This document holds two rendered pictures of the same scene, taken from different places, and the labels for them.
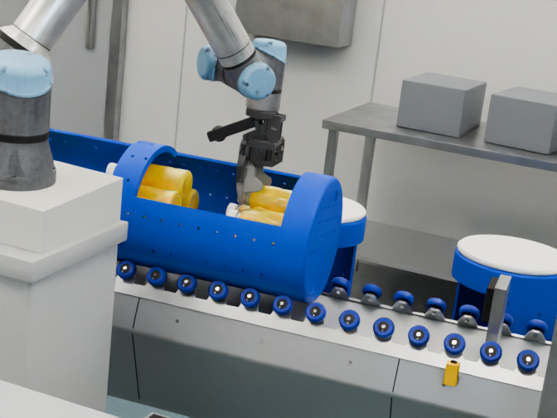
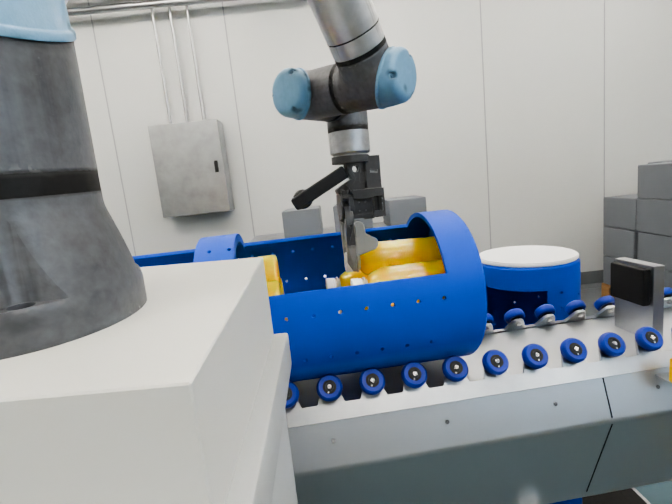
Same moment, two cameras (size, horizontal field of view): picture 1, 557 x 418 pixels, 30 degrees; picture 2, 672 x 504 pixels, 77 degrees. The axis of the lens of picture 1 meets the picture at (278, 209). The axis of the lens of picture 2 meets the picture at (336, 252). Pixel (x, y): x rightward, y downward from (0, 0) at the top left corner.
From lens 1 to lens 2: 1.65 m
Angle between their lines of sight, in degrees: 23
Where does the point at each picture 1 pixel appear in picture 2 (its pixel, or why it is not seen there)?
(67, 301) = not seen: outside the picture
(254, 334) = (434, 417)
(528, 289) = (572, 274)
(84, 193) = (240, 294)
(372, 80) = (252, 224)
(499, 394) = not seen: outside the picture
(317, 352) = (515, 408)
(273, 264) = (448, 324)
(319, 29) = (216, 203)
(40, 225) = (187, 437)
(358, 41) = (238, 206)
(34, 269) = not seen: outside the picture
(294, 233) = (467, 275)
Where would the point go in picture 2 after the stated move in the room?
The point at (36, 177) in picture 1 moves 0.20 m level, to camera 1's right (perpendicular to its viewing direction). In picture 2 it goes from (100, 291) to (378, 242)
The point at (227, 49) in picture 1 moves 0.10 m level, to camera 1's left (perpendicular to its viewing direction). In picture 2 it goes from (360, 19) to (284, 15)
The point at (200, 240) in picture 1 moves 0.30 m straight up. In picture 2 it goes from (346, 326) to (326, 132)
